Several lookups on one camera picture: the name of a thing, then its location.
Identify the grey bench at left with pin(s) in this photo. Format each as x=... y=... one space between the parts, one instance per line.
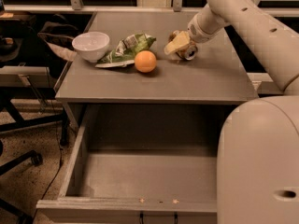
x=23 y=76

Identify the orange soda can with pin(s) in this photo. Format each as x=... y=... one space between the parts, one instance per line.
x=188 y=53

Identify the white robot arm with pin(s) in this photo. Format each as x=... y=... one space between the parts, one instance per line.
x=258 y=152

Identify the black office chair base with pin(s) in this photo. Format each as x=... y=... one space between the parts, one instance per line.
x=26 y=184

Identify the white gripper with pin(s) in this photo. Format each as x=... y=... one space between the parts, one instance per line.
x=195 y=32

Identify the open grey top drawer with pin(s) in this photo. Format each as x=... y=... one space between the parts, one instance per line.
x=141 y=164

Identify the white ceramic bowl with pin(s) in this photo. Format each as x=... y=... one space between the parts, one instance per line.
x=91 y=46

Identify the grey cabinet with counter top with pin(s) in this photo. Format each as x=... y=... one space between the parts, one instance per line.
x=215 y=76

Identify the orange round fruit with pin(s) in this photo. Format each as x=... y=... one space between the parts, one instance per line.
x=145 y=61

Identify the green crumpled chip bag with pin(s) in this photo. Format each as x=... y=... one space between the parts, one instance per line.
x=126 y=50

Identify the dark bag with white lining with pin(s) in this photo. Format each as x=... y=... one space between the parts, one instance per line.
x=58 y=33

